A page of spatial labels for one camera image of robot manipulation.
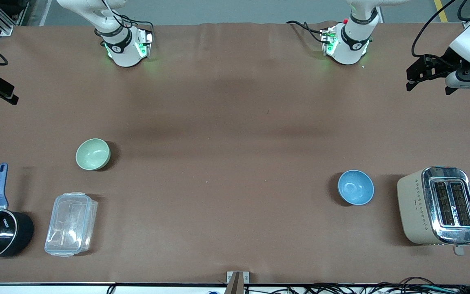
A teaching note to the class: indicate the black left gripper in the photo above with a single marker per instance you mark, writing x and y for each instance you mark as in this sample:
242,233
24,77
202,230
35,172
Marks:
449,57

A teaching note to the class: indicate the green bowl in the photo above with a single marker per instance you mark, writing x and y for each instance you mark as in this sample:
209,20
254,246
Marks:
92,154

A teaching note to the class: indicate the blue bowl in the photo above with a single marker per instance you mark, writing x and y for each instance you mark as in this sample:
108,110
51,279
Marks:
355,188

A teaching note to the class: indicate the lit arm base connector panel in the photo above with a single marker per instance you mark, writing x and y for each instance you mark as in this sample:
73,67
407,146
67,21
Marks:
329,41
146,43

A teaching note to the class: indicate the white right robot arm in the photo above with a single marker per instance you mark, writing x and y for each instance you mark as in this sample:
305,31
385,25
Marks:
123,49

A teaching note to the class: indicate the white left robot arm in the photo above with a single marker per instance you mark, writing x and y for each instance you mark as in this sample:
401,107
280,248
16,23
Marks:
353,41

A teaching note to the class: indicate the beige chrome toaster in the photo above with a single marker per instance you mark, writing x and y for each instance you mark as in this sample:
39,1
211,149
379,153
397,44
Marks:
439,204

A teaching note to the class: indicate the clear plastic food container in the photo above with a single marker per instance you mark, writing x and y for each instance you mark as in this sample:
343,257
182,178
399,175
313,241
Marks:
71,224

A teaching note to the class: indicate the brown table cover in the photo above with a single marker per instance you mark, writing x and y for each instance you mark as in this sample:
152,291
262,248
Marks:
235,196

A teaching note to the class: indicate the metal table edge bracket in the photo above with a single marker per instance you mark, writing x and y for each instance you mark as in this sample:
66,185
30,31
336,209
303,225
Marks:
237,281

